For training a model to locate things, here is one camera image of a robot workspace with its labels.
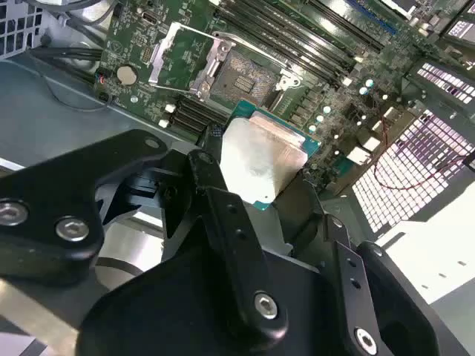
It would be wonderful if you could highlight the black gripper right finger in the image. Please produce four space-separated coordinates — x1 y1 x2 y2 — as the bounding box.
276 168 471 356

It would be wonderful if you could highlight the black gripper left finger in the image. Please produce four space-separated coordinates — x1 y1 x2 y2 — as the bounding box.
0 128 289 344

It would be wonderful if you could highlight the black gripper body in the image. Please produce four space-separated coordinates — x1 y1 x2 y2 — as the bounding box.
76 162 346 356

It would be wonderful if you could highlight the silver topped CPU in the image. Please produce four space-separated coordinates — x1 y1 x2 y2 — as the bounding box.
218 99 323 213

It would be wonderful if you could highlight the metal socket cover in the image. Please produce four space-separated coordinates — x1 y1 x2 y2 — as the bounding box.
147 21 238 102

